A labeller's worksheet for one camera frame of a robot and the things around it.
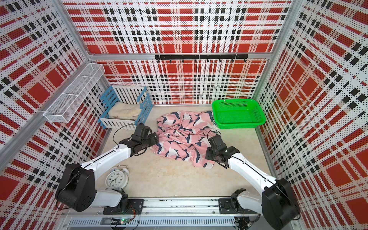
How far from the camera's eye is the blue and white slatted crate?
1036 mm

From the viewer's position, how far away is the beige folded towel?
1072 millimetres

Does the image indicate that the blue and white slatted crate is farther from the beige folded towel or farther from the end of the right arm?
the end of the right arm
